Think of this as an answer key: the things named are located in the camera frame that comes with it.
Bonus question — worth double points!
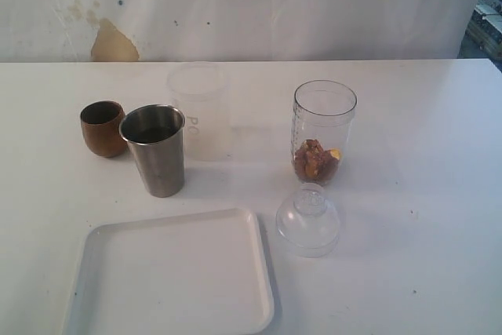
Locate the brown chunks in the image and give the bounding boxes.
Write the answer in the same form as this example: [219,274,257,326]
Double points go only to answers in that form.
[293,139,342,186]

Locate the stainless steel tumbler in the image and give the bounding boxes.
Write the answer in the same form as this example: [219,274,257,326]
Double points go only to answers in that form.
[119,104,185,198]

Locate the brown wooden cup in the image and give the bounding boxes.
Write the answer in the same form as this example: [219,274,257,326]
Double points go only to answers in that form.
[80,100,127,158]

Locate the clear plastic shaker cup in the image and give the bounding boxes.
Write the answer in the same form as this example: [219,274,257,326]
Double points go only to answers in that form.
[290,79,358,169]

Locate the clear dome shaker lid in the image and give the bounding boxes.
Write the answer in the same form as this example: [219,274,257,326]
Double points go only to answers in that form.
[275,183,341,257]

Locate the translucent white plastic container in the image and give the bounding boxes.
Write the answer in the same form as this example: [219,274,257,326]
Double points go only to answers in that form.
[167,62,231,161]

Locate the white square plastic tray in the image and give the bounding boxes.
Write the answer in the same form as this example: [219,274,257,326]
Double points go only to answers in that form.
[64,208,275,334]

